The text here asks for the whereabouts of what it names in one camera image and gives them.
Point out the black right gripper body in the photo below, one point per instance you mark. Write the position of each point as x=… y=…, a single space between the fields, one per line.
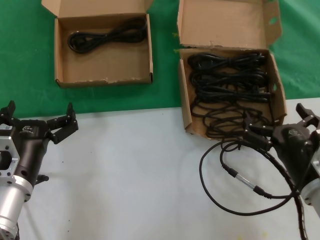
x=292 y=147

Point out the large cardboard box with lid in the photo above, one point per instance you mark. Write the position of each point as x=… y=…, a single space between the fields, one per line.
x=225 y=22

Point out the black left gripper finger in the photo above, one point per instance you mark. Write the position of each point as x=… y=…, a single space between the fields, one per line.
x=65 y=127
x=8 y=112

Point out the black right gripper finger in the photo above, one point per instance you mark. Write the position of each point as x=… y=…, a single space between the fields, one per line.
x=308 y=117
x=257 y=136

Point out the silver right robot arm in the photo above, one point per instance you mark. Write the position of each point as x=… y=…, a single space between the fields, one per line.
x=312 y=195

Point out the green tablecloth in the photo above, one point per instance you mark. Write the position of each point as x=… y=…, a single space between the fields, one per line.
x=25 y=62

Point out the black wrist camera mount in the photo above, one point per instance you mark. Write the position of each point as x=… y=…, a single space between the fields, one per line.
x=43 y=178

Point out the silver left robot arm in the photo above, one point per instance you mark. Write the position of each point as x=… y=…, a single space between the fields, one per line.
x=10 y=200

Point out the small cardboard box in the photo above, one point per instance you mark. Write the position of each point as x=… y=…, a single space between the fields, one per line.
x=105 y=67

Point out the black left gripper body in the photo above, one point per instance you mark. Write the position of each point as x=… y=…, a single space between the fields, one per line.
x=32 y=150

